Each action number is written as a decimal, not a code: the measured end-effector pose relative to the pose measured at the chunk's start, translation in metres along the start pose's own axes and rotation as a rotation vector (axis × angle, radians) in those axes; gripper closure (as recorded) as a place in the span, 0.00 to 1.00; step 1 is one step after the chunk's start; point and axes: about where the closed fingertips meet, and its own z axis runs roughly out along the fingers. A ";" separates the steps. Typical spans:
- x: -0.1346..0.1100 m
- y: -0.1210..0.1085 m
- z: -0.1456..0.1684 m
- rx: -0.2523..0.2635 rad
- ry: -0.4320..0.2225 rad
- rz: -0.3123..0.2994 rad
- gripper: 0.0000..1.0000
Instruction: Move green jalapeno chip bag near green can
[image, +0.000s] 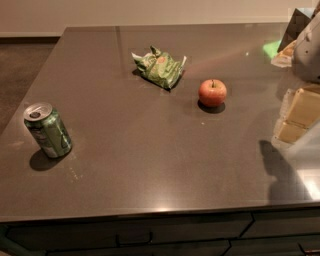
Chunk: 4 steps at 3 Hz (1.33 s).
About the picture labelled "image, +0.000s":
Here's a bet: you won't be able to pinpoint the red apple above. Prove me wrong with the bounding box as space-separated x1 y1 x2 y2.
198 79 227 107

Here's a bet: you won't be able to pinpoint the green soda can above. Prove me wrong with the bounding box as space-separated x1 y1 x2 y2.
23 102 72 158

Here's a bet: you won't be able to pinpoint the green jalapeno chip bag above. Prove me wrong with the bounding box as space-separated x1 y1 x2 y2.
132 46 187 90

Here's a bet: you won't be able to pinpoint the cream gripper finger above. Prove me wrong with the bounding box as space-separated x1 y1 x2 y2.
274 120 306 143
286 87 320 128

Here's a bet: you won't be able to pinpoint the dark cabinet drawers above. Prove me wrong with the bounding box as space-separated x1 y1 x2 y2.
1 209 320 256

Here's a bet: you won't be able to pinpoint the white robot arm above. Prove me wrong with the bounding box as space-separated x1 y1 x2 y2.
271 12 320 144

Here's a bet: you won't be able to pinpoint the dark box at back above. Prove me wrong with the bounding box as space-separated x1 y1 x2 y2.
278 8 315 52

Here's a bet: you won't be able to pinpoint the black drawer handle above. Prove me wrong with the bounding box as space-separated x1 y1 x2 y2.
115 232 154 247

